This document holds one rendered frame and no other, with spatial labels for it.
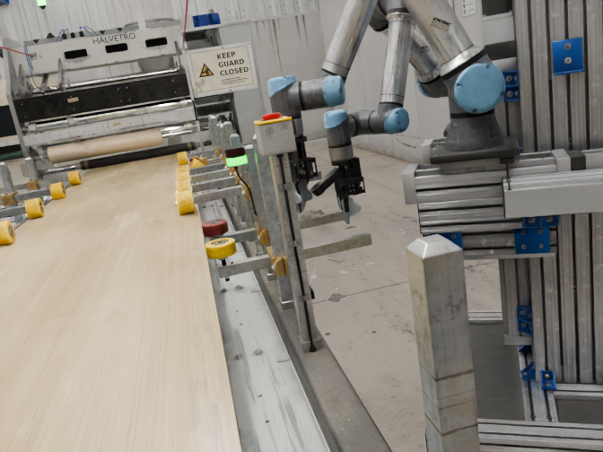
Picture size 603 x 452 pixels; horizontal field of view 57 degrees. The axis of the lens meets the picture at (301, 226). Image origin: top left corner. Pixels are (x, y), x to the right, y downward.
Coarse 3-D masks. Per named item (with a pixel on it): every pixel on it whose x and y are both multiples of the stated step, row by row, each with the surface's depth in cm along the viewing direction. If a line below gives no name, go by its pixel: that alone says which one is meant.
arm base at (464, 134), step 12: (456, 120) 148; (468, 120) 146; (480, 120) 145; (492, 120) 146; (456, 132) 149; (468, 132) 146; (480, 132) 145; (492, 132) 146; (456, 144) 148; (468, 144) 146; (480, 144) 145; (492, 144) 145
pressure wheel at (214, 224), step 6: (210, 222) 173; (216, 222) 171; (222, 222) 170; (204, 228) 169; (210, 228) 168; (216, 228) 168; (222, 228) 169; (228, 228) 172; (204, 234) 171; (210, 234) 169; (216, 234) 169
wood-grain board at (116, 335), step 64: (128, 192) 265; (0, 256) 175; (64, 256) 162; (128, 256) 151; (192, 256) 141; (0, 320) 117; (64, 320) 111; (128, 320) 106; (192, 320) 101; (0, 384) 88; (64, 384) 85; (128, 384) 82; (192, 384) 79; (0, 448) 70; (64, 448) 68; (128, 448) 66; (192, 448) 64
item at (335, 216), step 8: (328, 216) 178; (336, 216) 178; (344, 216) 179; (304, 224) 177; (312, 224) 177; (320, 224) 178; (232, 232) 174; (240, 232) 173; (248, 232) 173; (256, 232) 174; (240, 240) 173
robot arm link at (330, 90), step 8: (312, 80) 140; (320, 80) 139; (328, 80) 139; (336, 80) 138; (304, 88) 139; (312, 88) 139; (320, 88) 138; (328, 88) 138; (336, 88) 138; (344, 88) 143; (304, 96) 139; (312, 96) 139; (320, 96) 139; (328, 96) 139; (336, 96) 138; (344, 96) 140; (304, 104) 140; (312, 104) 140; (320, 104) 140; (328, 104) 140; (336, 104) 141
